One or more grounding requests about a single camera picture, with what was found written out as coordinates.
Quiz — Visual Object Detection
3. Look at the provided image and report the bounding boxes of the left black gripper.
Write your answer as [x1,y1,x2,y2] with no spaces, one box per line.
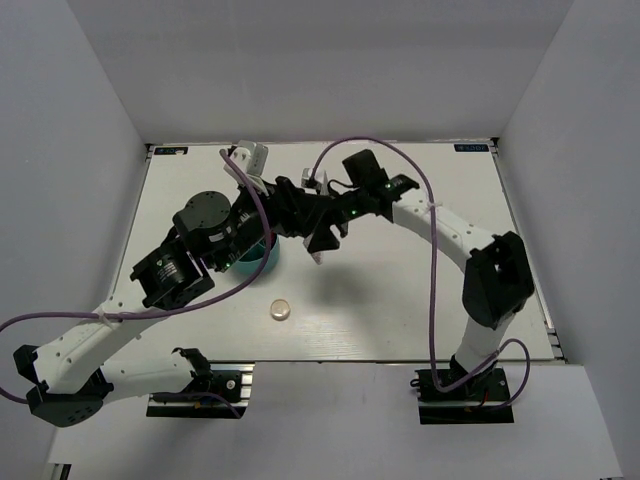
[212,172,333,273]

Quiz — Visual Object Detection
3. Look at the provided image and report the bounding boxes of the eyeshadow palette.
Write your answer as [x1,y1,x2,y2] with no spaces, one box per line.
[303,237,324,265]

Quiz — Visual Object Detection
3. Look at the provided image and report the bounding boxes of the round beige compact jar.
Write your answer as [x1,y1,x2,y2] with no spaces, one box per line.
[270,299,291,321]

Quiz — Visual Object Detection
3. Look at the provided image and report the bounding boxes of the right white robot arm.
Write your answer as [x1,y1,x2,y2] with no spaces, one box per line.
[301,149,534,399]

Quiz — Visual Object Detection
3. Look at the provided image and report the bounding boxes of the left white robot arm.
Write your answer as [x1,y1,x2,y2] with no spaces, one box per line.
[13,176,330,427]

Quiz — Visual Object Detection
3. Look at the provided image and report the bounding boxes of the teal round organizer container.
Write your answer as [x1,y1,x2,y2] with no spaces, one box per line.
[231,234,280,276]

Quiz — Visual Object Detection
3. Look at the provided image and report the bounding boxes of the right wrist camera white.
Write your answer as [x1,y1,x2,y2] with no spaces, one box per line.
[301,168,329,196]

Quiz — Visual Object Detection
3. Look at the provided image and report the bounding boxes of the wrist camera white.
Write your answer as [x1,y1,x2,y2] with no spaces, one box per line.
[301,168,329,196]
[221,140,269,194]

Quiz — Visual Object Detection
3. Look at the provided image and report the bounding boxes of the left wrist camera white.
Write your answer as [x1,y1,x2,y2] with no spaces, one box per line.
[221,140,269,194]

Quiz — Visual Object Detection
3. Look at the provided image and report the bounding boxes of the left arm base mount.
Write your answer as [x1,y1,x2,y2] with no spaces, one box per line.
[146,363,254,420]

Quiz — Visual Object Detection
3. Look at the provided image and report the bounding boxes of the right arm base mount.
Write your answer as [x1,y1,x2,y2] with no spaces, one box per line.
[410,367,514,425]

